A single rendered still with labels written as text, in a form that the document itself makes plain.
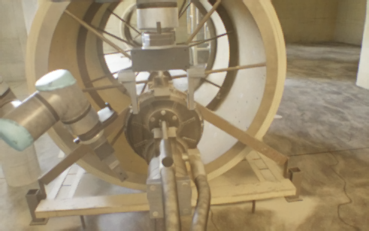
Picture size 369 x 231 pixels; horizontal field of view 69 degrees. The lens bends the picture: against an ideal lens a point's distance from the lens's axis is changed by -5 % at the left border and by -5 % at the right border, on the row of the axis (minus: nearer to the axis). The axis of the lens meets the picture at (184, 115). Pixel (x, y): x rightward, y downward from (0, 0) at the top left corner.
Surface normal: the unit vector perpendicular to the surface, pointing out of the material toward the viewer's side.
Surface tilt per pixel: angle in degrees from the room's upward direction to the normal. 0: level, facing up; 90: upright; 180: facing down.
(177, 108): 90
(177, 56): 90
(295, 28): 90
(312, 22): 90
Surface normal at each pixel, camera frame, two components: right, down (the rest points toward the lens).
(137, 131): 0.10, 0.34
